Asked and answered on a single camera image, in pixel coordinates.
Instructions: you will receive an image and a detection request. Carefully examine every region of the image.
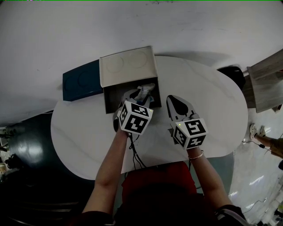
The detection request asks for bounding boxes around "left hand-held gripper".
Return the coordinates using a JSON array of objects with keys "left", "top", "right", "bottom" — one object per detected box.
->
[{"left": 112, "top": 89, "right": 154, "bottom": 136}]

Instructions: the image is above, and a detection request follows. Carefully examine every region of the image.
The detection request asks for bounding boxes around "black floor cable with adapter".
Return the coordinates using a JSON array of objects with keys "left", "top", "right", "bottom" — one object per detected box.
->
[{"left": 241, "top": 138, "right": 273, "bottom": 153}]

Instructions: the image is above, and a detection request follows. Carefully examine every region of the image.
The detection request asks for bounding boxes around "white and blue cloth item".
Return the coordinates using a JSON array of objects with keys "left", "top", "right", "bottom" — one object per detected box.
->
[{"left": 132, "top": 83, "right": 157, "bottom": 103}]

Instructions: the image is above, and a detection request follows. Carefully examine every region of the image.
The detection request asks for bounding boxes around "person's right forearm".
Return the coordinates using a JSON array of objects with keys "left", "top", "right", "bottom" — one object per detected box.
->
[{"left": 187, "top": 147, "right": 235, "bottom": 213}]

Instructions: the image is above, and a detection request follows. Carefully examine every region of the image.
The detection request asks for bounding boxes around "wooden shelf unit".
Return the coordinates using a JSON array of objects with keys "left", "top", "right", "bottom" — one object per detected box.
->
[{"left": 246, "top": 49, "right": 283, "bottom": 114}]

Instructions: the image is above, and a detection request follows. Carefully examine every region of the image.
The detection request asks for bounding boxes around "person's red garment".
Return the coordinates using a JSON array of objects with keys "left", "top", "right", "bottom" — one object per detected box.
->
[{"left": 121, "top": 162, "right": 198, "bottom": 199}]

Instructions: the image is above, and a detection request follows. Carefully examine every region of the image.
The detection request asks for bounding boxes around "grey cardboard storage box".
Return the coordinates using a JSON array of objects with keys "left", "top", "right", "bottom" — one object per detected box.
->
[{"left": 99, "top": 45, "right": 162, "bottom": 114}]

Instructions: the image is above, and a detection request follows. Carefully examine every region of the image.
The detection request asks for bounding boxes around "rose gold bracelet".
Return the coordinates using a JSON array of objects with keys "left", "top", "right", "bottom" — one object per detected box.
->
[{"left": 187, "top": 150, "right": 204, "bottom": 160}]

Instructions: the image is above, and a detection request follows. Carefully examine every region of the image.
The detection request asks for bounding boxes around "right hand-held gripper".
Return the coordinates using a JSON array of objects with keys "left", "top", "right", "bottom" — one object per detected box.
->
[{"left": 166, "top": 94, "right": 209, "bottom": 151}]

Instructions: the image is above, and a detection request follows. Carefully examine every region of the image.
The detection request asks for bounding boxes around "black stool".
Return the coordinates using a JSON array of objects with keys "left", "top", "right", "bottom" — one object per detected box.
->
[{"left": 217, "top": 65, "right": 246, "bottom": 89}]

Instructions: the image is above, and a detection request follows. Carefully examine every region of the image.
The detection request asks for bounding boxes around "person's left forearm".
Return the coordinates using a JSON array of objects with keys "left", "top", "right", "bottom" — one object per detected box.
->
[{"left": 82, "top": 129, "right": 130, "bottom": 214}]

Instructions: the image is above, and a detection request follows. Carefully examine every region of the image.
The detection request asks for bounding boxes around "dark blue box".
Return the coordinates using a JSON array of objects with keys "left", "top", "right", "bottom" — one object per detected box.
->
[{"left": 62, "top": 59, "right": 103, "bottom": 102}]

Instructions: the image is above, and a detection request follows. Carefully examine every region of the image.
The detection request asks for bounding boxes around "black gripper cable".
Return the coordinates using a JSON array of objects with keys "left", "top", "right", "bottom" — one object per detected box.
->
[{"left": 128, "top": 133, "right": 148, "bottom": 170}]

